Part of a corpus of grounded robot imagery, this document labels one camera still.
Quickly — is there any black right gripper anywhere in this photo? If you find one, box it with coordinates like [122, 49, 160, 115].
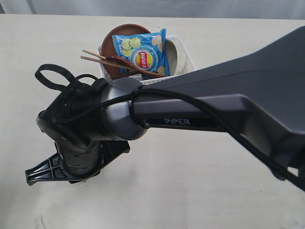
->
[25, 141, 130, 186]

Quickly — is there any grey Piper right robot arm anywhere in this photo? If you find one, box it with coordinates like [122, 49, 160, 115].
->
[25, 27, 305, 189]

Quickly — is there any lower wooden chopstick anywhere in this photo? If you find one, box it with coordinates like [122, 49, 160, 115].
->
[81, 56, 134, 71]

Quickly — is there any wooden chopstick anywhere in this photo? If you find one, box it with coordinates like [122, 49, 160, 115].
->
[82, 49, 106, 60]
[81, 56, 134, 71]

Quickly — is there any upper wooden chopstick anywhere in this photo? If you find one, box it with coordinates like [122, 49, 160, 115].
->
[82, 49, 106, 60]

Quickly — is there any dark brown wooden spoon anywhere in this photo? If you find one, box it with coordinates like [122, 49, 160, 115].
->
[105, 56, 166, 78]

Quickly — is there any brown round plate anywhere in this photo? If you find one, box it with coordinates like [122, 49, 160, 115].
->
[100, 24, 151, 78]

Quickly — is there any blue Lays chips bag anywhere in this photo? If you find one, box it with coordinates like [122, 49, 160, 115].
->
[112, 29, 170, 76]

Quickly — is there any speckled white ceramic bowl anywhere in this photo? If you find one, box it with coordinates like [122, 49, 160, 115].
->
[165, 37, 188, 76]

